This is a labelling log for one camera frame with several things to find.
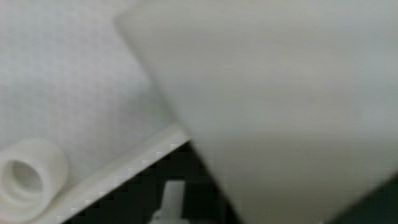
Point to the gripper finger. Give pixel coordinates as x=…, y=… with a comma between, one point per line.
x=169, y=212

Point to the white desk tabletop tray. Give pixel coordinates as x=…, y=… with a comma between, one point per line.
x=86, y=125

